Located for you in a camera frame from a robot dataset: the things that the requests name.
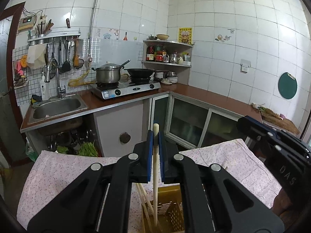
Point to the black hanging spatula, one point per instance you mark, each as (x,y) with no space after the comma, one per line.
(66,65)

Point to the dark sauce bottle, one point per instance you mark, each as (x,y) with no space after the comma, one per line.
(150,54)

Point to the white hanging cloth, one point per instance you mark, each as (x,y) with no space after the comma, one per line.
(36,57)

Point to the wooden chopping board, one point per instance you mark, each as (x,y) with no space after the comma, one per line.
(281,123)

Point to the wooden hanging spatula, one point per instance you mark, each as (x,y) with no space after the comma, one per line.
(77,60)

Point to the red sauce jar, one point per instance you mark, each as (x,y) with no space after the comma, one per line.
(160,55)

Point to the yellow wall poster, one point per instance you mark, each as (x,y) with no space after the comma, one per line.
(185,35)

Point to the white wall socket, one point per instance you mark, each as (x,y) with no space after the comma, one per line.
(245,66)

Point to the yellow perforated utensil holder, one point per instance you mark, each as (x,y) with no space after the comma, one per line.
(170,213)

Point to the grey corner shelf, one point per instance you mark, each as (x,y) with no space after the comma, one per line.
(179,44)

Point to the metal wall utensil rack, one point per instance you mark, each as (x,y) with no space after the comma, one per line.
(55,35)

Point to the kitchen counter cabinet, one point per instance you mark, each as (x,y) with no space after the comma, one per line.
(116,126)

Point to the black wok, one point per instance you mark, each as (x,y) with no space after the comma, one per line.
(141,72)

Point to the stack of white plates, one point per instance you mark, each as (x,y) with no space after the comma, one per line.
(171,80)

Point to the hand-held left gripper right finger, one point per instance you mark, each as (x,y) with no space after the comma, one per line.
(161,165)

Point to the beige wall controller box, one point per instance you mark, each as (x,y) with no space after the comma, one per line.
(26,22)

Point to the small white cup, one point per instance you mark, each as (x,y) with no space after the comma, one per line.
(255,105)

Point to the metal wall pipe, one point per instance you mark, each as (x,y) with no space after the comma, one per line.
(93,12)

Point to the steel sink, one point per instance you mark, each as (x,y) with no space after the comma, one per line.
(58,106)

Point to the steel gas stove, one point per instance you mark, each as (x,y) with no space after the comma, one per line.
(126,89)

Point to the leafy greens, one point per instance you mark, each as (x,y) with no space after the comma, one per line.
(87,149)

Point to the metal cup of utensils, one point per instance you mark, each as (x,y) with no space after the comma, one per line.
(43,29)

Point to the steel pot with lid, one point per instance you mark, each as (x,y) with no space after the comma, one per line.
(108,74)

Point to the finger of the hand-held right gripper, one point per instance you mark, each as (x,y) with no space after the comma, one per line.
(257,126)
(267,145)

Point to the small metal kettle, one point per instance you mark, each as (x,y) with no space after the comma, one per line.
(173,58)

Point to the floral tablecloth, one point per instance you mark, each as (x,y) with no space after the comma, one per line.
(73,170)

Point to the brown-framed glass door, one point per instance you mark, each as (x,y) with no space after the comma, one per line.
(9,116)

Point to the chrome faucet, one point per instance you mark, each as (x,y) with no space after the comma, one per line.
(58,77)

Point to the white soap bottle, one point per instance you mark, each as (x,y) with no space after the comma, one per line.
(44,89)

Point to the person's right hand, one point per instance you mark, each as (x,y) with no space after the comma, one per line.
(286,201)

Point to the beige ceramic bowl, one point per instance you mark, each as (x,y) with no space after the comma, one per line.
(162,37)

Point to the green round cutting board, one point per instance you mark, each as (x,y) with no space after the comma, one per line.
(287,86)

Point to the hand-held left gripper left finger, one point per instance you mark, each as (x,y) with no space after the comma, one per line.
(150,155)

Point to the vegetable scraps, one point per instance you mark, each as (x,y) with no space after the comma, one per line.
(269,111)

